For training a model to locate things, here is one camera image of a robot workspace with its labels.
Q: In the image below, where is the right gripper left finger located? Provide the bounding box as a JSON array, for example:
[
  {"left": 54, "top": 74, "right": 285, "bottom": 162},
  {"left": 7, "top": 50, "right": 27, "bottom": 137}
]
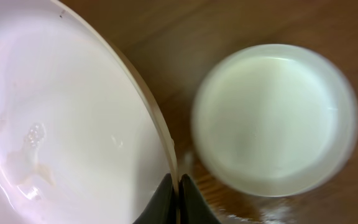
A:
[{"left": 133, "top": 174, "right": 177, "bottom": 224}]

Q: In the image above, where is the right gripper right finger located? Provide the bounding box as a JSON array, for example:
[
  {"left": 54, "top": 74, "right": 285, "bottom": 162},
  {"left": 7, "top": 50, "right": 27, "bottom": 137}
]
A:
[{"left": 179, "top": 174, "right": 221, "bottom": 224}]

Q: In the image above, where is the pink-rimmed white plate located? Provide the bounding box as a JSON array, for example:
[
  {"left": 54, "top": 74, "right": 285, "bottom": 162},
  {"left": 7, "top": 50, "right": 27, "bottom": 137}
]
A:
[{"left": 0, "top": 1, "right": 179, "bottom": 223}]

